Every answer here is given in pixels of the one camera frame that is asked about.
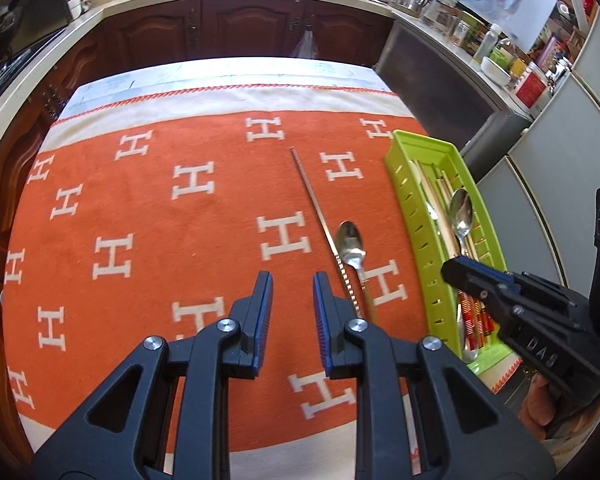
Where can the person's right hand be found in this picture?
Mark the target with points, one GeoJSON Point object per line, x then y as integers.
{"type": "Point", "coordinates": [537, 405]}

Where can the white bowl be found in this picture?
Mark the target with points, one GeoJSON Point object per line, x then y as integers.
{"type": "Point", "coordinates": [495, 70]}

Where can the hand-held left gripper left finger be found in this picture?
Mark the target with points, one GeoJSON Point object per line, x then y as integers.
{"type": "Point", "coordinates": [264, 320]}

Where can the grey refrigerator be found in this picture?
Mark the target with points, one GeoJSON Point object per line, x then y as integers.
{"type": "Point", "coordinates": [540, 200]}

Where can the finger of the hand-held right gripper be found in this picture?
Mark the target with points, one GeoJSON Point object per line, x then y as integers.
{"type": "Point", "coordinates": [510, 276]}
{"type": "Point", "coordinates": [475, 280]}

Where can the steel chopstick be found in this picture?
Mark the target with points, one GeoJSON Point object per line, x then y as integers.
{"type": "Point", "coordinates": [319, 215]}

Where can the green label jar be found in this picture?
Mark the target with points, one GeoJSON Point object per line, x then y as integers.
{"type": "Point", "coordinates": [461, 30]}

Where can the gas stove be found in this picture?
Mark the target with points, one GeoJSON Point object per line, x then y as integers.
{"type": "Point", "coordinates": [15, 67]}

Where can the white ceramic spoon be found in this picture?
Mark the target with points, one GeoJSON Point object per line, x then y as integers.
{"type": "Point", "coordinates": [416, 172]}

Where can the white paper towel roll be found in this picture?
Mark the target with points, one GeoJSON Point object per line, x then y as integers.
{"type": "Point", "coordinates": [577, 5]}

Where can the steel cabinet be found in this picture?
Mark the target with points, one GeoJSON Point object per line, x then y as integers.
{"type": "Point", "coordinates": [430, 80]}

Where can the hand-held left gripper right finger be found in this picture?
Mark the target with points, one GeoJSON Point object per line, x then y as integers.
{"type": "Point", "coordinates": [322, 325]}

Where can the glass pitcher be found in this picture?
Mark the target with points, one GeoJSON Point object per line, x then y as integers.
{"type": "Point", "coordinates": [440, 12]}

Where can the red label tub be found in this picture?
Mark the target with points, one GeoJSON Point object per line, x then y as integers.
{"type": "Point", "coordinates": [530, 87]}

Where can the orange patterned blanket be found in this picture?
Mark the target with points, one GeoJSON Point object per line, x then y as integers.
{"type": "Point", "coordinates": [220, 240]}

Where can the green label bottle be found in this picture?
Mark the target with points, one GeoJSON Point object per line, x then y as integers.
{"type": "Point", "coordinates": [506, 51]}

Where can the white-cap plastic bottle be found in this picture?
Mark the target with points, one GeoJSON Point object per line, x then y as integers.
{"type": "Point", "coordinates": [486, 45]}

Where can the hanging clear plastic bag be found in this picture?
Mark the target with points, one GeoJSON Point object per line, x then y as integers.
{"type": "Point", "coordinates": [305, 47]}

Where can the green plastic utensil tray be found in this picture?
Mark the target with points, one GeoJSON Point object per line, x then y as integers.
{"type": "Point", "coordinates": [405, 200]}

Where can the person's right forearm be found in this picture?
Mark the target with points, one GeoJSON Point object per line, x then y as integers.
{"type": "Point", "coordinates": [575, 435]}

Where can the large steel spoon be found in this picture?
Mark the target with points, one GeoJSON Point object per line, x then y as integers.
{"type": "Point", "coordinates": [461, 212]}

